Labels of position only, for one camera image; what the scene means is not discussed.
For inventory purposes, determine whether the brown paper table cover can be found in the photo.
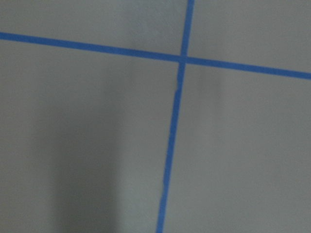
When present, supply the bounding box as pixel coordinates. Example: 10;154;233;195
0;0;311;233

